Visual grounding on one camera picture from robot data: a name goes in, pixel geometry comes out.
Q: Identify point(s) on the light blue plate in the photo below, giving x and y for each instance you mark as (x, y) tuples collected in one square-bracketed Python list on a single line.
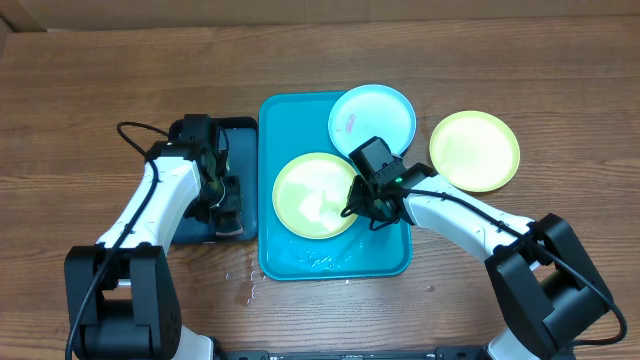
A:
[(372, 110)]

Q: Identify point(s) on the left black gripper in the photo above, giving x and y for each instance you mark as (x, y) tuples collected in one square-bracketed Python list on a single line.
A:
[(232, 183)]

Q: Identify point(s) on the black water tray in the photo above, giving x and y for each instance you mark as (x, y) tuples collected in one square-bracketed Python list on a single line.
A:
[(242, 162)]

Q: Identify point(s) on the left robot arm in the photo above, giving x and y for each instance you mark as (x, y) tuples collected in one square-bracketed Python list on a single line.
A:
[(121, 297)]

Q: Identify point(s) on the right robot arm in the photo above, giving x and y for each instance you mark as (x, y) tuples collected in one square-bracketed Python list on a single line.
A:
[(547, 287)]

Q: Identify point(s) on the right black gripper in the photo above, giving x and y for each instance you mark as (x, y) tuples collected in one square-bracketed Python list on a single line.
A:
[(362, 203)]

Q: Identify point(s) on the green dish sponge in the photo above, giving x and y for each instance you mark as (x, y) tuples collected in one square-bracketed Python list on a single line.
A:
[(229, 224)]

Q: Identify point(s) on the yellow-green plate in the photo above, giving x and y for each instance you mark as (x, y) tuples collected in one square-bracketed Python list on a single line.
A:
[(474, 151), (310, 193)]

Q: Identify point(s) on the teal plastic serving tray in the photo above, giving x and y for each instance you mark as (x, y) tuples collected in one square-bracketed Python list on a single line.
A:
[(291, 125)]

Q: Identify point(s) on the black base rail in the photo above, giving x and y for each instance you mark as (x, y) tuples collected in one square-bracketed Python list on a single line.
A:
[(440, 353)]

